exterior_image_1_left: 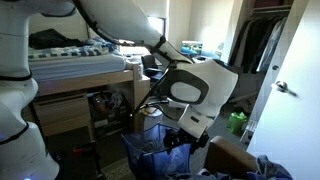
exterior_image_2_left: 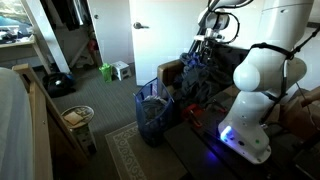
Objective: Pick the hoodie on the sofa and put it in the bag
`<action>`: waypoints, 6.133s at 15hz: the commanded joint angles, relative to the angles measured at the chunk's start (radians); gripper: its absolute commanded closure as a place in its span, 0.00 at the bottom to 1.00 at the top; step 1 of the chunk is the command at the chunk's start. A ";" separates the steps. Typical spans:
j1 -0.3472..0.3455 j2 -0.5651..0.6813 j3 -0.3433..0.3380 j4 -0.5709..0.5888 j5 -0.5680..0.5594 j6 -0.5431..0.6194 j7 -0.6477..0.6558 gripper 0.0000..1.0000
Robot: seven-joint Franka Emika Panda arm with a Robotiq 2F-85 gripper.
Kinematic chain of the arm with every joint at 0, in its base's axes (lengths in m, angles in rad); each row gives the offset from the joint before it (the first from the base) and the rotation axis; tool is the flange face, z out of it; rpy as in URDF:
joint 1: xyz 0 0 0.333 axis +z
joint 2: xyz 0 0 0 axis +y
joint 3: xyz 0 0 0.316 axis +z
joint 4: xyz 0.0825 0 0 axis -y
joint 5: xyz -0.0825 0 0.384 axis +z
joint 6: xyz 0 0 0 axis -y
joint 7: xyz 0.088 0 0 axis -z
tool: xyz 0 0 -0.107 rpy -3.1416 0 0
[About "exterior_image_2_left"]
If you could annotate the white round bin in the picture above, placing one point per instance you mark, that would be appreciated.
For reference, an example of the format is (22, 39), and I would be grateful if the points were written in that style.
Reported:
(83, 133)

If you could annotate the black bar clamp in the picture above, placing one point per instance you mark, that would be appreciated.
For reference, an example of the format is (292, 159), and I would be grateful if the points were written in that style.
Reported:
(216, 106)

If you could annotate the tan notebook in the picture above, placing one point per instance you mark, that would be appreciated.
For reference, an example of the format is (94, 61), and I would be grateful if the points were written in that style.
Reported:
(72, 118)

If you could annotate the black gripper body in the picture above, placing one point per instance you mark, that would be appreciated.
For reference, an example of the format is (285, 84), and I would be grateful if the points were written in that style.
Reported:
(207, 46)

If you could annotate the white closet door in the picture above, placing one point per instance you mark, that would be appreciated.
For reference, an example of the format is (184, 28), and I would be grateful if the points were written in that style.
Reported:
(113, 33)

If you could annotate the white step stool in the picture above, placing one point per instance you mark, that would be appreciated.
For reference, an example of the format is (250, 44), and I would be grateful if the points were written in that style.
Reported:
(120, 69)

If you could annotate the white mattress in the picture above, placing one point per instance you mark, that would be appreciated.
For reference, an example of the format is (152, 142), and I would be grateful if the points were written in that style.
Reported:
(13, 126)

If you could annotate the black garment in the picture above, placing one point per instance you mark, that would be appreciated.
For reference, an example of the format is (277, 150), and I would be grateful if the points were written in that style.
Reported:
(233, 56)

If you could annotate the red bag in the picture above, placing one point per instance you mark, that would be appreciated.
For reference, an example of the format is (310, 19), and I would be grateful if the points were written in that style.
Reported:
(92, 45)

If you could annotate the red orange garment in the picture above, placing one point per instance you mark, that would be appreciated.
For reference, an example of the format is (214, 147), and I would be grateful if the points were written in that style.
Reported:
(191, 113)

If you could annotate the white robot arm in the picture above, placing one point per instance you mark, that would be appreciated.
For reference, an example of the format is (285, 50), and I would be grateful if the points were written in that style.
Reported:
(266, 73)

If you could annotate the brown cardboard box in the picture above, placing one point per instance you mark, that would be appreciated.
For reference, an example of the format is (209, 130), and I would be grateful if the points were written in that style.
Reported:
(296, 116)

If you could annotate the green bag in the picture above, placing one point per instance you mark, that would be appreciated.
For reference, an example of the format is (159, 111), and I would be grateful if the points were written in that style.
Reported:
(106, 73)

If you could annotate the blue purple cloth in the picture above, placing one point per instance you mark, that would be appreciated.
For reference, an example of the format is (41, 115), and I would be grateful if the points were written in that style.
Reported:
(191, 60)

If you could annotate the computer monitor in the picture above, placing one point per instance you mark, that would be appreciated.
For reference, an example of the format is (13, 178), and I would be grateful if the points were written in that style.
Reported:
(13, 13)

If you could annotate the wooden desk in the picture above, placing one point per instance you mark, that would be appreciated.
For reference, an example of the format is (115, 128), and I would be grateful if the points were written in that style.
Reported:
(16, 50)

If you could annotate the grey patterned rug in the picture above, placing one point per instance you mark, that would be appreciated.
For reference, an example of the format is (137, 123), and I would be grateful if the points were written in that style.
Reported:
(146, 160)

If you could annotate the hanging dark clothes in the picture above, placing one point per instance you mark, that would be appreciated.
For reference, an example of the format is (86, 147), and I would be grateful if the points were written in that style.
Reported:
(68, 13)

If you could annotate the grey clothes in bag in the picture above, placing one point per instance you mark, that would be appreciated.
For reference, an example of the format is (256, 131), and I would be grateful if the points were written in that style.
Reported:
(153, 106)

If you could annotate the dark grey hoodie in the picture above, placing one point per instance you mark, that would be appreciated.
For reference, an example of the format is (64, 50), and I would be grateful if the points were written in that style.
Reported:
(196, 83)

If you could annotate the wooden bed frame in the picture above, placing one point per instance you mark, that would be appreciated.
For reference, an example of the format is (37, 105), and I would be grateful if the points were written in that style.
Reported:
(43, 133)

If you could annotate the black backpack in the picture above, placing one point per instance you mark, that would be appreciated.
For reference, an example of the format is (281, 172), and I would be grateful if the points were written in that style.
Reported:
(58, 85)

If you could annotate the black robot platform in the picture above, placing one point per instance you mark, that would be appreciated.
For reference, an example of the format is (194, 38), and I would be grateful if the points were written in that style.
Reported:
(200, 156)

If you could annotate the blue mesh laundry bag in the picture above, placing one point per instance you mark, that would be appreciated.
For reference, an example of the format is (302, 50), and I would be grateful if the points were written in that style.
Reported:
(150, 130)

